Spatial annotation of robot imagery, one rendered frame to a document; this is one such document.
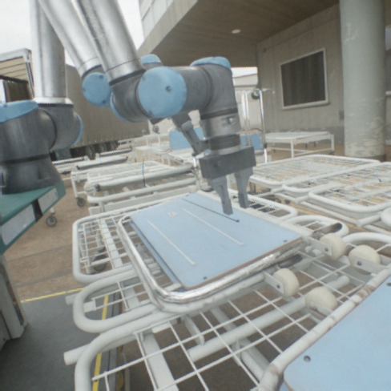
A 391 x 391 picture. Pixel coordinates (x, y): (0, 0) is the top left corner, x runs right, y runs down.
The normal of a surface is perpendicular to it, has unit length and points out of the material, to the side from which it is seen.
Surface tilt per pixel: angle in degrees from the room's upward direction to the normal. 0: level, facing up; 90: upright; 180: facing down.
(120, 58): 99
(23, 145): 90
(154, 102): 94
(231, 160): 90
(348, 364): 3
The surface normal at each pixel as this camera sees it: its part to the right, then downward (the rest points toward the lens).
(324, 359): -0.18, -0.95
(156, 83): -0.63, 0.34
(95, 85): -0.14, 0.34
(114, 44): 0.25, 0.36
